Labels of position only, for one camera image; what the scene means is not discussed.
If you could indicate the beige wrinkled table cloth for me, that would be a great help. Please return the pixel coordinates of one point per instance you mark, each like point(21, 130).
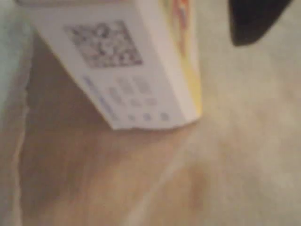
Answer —
point(235, 153)

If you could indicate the yellow cardboard box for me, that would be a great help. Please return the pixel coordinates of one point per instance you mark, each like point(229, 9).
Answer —
point(131, 70)

